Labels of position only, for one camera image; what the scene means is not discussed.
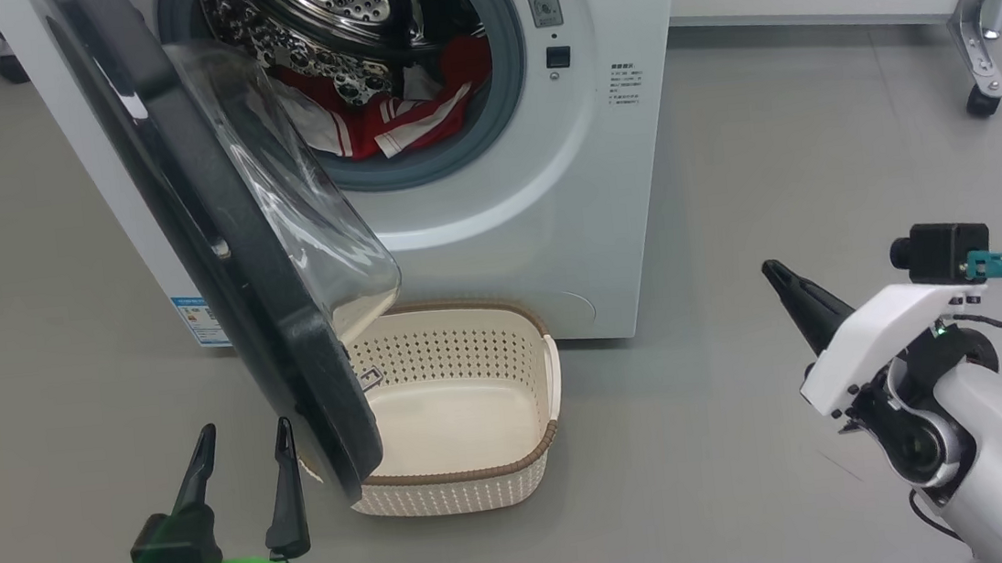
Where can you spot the red shorts with white trim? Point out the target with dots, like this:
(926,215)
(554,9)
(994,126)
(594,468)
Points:
(421,120)

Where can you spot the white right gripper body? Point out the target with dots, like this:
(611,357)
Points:
(874,337)

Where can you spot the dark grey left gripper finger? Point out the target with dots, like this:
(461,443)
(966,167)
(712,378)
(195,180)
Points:
(288,513)
(198,476)

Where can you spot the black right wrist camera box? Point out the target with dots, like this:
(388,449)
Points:
(949,252)

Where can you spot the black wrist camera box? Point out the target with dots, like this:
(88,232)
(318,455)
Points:
(178,552)
(949,252)

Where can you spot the black caster wheel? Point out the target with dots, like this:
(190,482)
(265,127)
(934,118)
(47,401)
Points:
(984,102)

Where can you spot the black round glass washer door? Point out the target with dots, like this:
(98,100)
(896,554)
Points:
(222,253)

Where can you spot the black printed text label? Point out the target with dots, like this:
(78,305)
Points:
(625,84)

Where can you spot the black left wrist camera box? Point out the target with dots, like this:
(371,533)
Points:
(178,552)

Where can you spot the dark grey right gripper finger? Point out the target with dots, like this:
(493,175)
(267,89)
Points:
(811,307)

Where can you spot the white front-load washing machine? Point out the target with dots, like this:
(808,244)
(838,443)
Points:
(550,221)

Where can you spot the blue energy label sticker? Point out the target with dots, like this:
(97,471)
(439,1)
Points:
(197,324)

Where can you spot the cream perforated laundry basket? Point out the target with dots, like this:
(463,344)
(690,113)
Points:
(484,487)

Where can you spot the black square door latch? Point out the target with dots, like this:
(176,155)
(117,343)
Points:
(558,57)

